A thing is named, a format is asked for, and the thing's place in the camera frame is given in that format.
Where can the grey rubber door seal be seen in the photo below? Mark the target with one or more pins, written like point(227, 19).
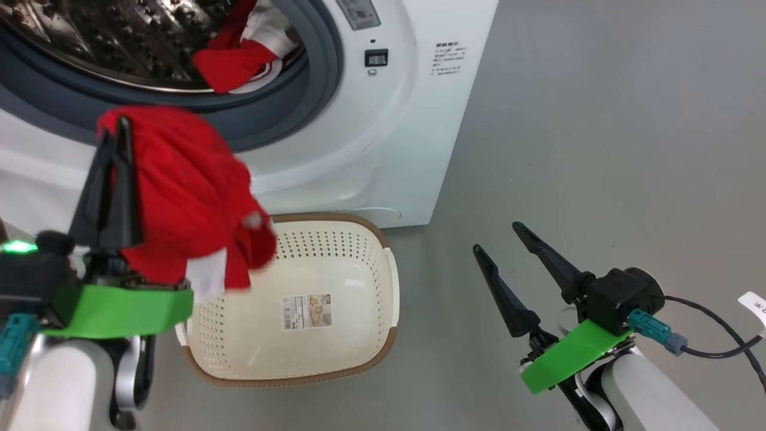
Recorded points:
point(311, 90)

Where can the white washing machine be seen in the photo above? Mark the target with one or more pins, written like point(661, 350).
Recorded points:
point(419, 120)

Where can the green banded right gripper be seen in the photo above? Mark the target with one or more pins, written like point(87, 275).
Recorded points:
point(568, 356)

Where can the paper basket label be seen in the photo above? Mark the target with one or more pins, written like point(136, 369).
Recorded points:
point(307, 312)

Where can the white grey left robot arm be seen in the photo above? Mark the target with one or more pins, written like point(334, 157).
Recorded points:
point(60, 389)

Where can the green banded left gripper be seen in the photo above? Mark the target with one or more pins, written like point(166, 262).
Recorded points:
point(119, 311)

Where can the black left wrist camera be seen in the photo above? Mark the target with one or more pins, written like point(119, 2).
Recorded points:
point(30, 275)

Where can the red garment with white patch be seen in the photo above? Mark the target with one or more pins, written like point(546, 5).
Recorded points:
point(185, 191)

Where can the red garment with white stripes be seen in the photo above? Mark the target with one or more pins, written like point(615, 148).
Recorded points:
point(230, 66)

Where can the steel washing machine drum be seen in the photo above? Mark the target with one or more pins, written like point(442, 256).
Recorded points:
point(119, 36)

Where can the round white filter cover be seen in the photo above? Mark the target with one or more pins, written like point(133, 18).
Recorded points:
point(380, 216)

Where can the cream laundry basket brown rim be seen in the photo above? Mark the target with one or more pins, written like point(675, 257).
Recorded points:
point(335, 359)

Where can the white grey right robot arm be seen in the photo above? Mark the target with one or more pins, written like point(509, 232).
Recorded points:
point(646, 395)

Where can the grey warning sticker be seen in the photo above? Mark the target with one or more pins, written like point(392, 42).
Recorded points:
point(358, 13)

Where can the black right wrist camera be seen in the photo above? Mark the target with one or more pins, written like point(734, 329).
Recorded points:
point(622, 296)

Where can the black door latch socket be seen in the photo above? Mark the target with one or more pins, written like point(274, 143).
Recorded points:
point(376, 57)

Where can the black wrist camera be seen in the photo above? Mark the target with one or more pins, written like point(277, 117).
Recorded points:
point(622, 296)
point(30, 275)

